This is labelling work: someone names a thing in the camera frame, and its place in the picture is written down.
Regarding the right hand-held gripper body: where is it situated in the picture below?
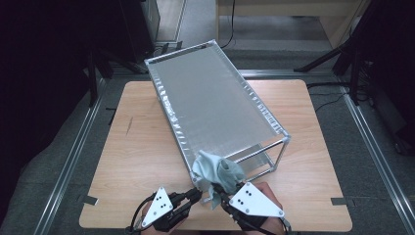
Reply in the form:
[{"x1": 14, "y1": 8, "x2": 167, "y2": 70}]
[{"x1": 223, "y1": 181, "x2": 286, "y2": 232}]

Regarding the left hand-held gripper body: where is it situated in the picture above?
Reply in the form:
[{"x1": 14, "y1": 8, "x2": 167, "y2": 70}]
[{"x1": 140, "y1": 186, "x2": 190, "y2": 233}]

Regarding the light blue cleaning cloth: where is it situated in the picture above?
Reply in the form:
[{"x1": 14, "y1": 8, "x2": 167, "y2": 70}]
[{"x1": 191, "y1": 150, "x2": 247, "y2": 211}]

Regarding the silver two-tier fabric rack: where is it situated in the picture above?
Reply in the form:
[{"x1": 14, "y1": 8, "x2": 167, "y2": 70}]
[{"x1": 144, "y1": 38, "x2": 292, "y2": 191}]

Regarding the person's left hand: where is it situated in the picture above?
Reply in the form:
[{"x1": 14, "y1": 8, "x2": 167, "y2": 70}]
[{"x1": 142, "y1": 199, "x2": 189, "y2": 235}]

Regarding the person's right hand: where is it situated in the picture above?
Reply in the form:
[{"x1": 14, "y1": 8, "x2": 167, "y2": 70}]
[{"x1": 254, "y1": 181, "x2": 288, "y2": 235}]

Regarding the grey tape piece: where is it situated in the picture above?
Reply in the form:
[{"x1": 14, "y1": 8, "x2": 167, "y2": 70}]
[
  {"x1": 331, "y1": 197, "x2": 355, "y2": 207},
  {"x1": 79, "y1": 194, "x2": 99, "y2": 207}
]

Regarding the black floor tape mark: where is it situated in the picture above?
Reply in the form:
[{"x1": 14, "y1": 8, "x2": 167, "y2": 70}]
[{"x1": 106, "y1": 107, "x2": 118, "y2": 126}]

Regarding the black metal stand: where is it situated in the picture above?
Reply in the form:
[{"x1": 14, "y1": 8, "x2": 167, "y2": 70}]
[{"x1": 85, "y1": 45, "x2": 148, "y2": 109}]

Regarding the black tripod stand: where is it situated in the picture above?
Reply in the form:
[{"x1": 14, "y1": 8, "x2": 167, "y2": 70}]
[{"x1": 293, "y1": 32, "x2": 373, "y2": 106}]

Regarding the black cabinet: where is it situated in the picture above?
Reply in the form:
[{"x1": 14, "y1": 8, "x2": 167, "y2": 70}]
[{"x1": 118, "y1": 0, "x2": 161, "y2": 65}]

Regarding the black curtain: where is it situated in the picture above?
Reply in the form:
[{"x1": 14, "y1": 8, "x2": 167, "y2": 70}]
[
  {"x1": 0, "y1": 0, "x2": 92, "y2": 210},
  {"x1": 358, "y1": 0, "x2": 415, "y2": 155}
]

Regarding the light wooden desk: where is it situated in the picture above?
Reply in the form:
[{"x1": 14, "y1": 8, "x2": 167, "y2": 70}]
[{"x1": 214, "y1": 0, "x2": 371, "y2": 50}]

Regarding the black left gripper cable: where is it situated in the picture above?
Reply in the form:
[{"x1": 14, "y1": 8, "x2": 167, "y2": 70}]
[{"x1": 125, "y1": 194, "x2": 157, "y2": 235}]

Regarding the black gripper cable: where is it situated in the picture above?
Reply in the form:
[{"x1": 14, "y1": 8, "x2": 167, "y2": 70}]
[
  {"x1": 125, "y1": 194, "x2": 157, "y2": 235},
  {"x1": 234, "y1": 213, "x2": 293, "y2": 235}
]

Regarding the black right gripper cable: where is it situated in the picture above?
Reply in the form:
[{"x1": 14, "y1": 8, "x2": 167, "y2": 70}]
[{"x1": 234, "y1": 213, "x2": 293, "y2": 235}]

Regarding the aluminium floor rail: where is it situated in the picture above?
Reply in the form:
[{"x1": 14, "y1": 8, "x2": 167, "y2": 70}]
[
  {"x1": 339, "y1": 85, "x2": 415, "y2": 235},
  {"x1": 111, "y1": 69, "x2": 337, "y2": 80},
  {"x1": 32, "y1": 77, "x2": 108, "y2": 235}
]

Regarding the black floor cable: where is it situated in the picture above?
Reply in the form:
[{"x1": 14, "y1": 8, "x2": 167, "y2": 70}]
[{"x1": 306, "y1": 81, "x2": 351, "y2": 114}]

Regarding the white floor cable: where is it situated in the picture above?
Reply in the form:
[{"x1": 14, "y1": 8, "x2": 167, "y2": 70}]
[{"x1": 143, "y1": 45, "x2": 164, "y2": 62}]

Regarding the black hanging cable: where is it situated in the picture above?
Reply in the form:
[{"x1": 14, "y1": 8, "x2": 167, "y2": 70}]
[{"x1": 218, "y1": 0, "x2": 237, "y2": 50}]

